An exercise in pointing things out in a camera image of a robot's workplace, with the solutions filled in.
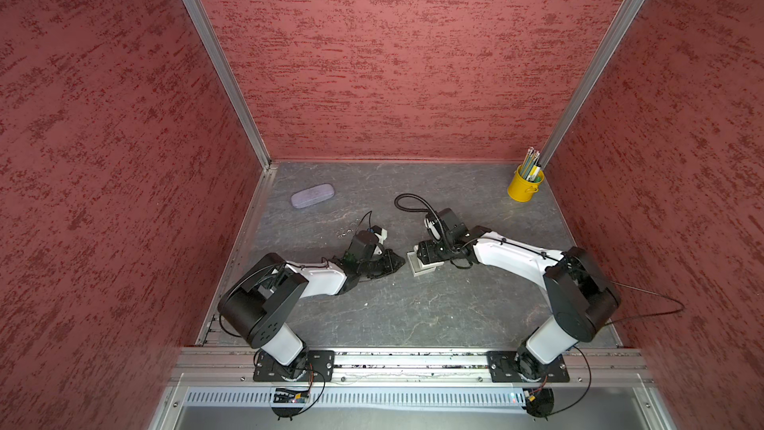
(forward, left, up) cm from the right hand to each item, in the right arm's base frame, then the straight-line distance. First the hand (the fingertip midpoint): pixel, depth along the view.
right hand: (427, 257), depth 90 cm
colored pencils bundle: (+29, -39, +7) cm, 50 cm away
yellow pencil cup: (+24, -36, +2) cm, 43 cm away
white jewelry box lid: (-4, +3, 0) cm, 5 cm away
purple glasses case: (+26, +40, +1) cm, 48 cm away
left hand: (-3, +7, +1) cm, 8 cm away
